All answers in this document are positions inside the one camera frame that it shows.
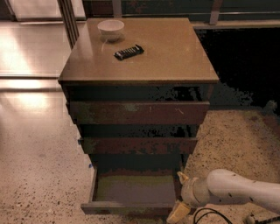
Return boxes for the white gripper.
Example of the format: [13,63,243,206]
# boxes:
[166,171,210,224]

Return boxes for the brown drawer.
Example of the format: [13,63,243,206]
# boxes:
[78,137,198,155]
[80,166,182,217]
[69,101,209,125]

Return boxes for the white power strip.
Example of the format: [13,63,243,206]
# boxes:
[245,214,280,224]

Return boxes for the white bowl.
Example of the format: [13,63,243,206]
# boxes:
[97,19,124,42]

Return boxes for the brown wooden drawer cabinet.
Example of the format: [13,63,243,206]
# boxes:
[59,18,219,169]

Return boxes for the black cable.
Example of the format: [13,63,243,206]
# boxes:
[192,207,234,224]

